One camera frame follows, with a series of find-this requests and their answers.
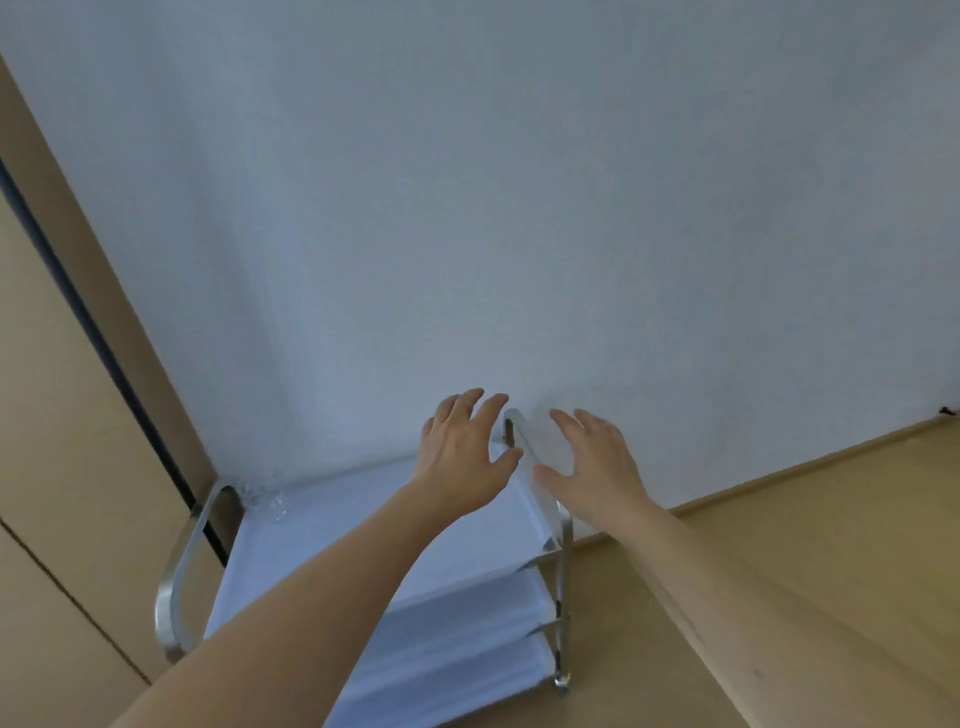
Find person's left hand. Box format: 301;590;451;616
410;387;525;521

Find person's right hand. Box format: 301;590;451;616
531;408;655;538

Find person's right forearm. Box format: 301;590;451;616
600;498;960;728

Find person's left forearm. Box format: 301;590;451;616
111;480;454;728

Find metal serving cart white shelves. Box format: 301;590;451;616
154;408;576;728

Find clear glass cup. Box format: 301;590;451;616
237;468;291;524

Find light wooden sliding door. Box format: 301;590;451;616
0;191;229;728

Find wooden door frame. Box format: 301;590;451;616
0;52;243;560

